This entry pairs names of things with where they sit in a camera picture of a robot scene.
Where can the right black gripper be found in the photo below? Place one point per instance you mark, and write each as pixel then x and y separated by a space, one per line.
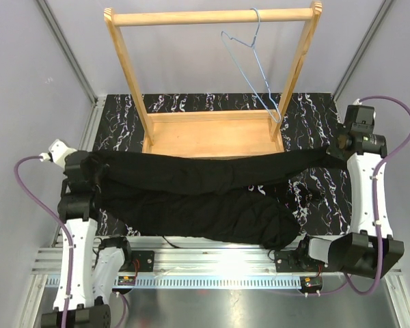
pixel 333 151

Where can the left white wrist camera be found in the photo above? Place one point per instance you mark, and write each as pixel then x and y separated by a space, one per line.
pixel 57 153

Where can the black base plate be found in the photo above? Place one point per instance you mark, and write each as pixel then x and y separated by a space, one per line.
pixel 289 262
pixel 142 260

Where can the aluminium frame post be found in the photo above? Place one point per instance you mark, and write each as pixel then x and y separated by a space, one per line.
pixel 370 33
pixel 65 47

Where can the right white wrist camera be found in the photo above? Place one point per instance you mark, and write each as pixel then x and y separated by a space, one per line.
pixel 360 102

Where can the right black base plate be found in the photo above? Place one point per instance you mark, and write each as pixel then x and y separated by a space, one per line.
pixel 289 262

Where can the slotted grey cable duct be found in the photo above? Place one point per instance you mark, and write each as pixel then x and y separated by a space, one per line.
pixel 291 282

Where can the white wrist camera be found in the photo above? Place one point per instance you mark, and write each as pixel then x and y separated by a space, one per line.
pixel 360 102
pixel 57 153

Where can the right aluminium frame post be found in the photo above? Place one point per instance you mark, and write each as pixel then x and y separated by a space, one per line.
pixel 370 33

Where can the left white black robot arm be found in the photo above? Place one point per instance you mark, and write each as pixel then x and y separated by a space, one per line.
pixel 86 280

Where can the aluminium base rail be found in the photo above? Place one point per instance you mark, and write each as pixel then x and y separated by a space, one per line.
pixel 200 256

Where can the left aluminium frame post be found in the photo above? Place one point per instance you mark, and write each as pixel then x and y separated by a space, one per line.
pixel 65 47

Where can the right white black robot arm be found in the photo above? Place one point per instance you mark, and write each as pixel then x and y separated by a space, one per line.
pixel 369 249

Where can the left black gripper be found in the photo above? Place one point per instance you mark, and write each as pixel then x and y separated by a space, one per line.
pixel 99 165

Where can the black trousers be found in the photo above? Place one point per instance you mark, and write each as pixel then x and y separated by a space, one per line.
pixel 204 198

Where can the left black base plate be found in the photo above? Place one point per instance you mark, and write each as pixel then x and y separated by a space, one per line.
pixel 142 260

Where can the light blue wire hanger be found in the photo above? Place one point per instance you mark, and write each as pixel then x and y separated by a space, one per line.
pixel 274 113

